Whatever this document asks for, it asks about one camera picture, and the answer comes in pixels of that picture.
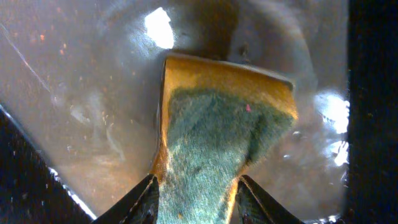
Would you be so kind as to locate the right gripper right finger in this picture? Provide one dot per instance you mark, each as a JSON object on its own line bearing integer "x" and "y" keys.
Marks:
{"x": 256, "y": 206}

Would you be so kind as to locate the black rectangular water tray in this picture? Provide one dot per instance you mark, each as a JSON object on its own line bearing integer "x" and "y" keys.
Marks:
{"x": 81, "y": 84}

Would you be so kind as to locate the green and yellow sponge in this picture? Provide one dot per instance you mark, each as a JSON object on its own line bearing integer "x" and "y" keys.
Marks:
{"x": 216, "y": 119}

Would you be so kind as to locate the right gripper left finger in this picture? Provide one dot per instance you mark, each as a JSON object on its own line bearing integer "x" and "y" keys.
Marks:
{"x": 140, "y": 205}

